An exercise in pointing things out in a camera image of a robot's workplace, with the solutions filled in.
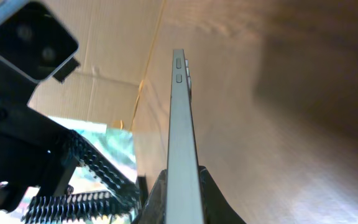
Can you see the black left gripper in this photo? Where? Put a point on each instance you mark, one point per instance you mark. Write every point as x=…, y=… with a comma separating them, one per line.
x=32, y=155

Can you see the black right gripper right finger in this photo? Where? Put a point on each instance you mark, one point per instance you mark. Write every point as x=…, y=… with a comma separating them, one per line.
x=216, y=207

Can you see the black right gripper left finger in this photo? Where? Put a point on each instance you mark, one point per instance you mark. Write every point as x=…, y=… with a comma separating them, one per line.
x=153, y=211

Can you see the Galaxy S25 Ultra smartphone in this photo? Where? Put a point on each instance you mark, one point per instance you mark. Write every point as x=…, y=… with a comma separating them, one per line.
x=184, y=199

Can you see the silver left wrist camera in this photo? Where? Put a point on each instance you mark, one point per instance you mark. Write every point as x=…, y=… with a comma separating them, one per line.
x=33, y=40

